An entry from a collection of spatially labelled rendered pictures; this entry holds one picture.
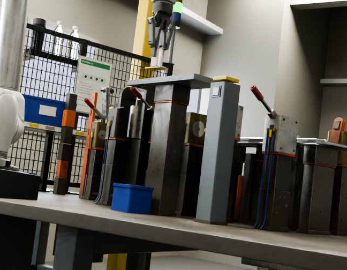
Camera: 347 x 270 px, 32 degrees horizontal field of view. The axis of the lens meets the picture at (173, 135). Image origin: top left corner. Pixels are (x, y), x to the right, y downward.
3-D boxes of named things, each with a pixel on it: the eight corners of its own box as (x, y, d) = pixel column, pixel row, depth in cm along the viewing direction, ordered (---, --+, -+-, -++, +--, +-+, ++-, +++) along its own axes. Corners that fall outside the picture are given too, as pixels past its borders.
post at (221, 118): (227, 225, 188) (242, 85, 191) (210, 224, 183) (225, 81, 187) (210, 222, 193) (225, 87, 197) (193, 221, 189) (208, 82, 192)
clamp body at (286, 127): (288, 233, 191) (300, 119, 194) (264, 231, 184) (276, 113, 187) (271, 230, 197) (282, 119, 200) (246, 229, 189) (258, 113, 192)
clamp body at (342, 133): (360, 238, 215) (369, 136, 219) (337, 236, 207) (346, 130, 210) (339, 234, 222) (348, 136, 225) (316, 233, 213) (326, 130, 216)
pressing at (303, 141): (363, 151, 203) (363, 147, 203) (322, 142, 188) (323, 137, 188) (124, 144, 308) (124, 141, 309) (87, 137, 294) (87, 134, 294)
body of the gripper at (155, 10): (163, -1, 217) (160, 24, 217) (178, 6, 224) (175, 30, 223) (148, 1, 222) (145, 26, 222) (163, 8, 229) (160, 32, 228)
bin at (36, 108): (74, 129, 305) (77, 104, 306) (15, 119, 288) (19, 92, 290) (62, 129, 318) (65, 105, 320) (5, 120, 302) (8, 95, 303)
